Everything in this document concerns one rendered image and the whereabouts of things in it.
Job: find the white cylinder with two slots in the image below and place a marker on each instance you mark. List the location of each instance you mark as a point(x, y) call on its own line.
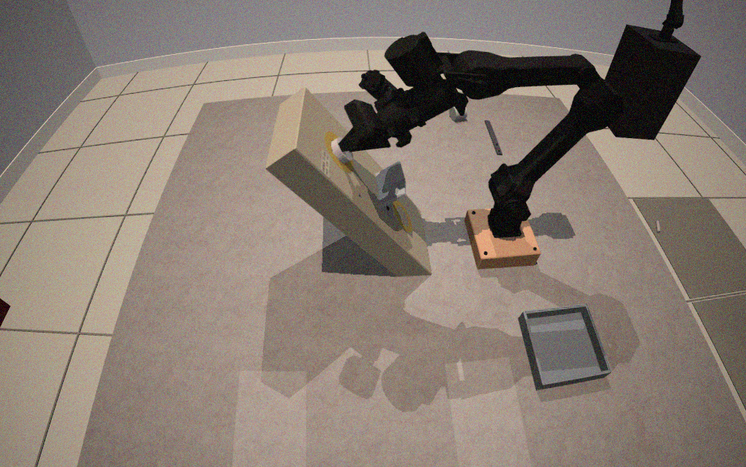
point(344, 157)

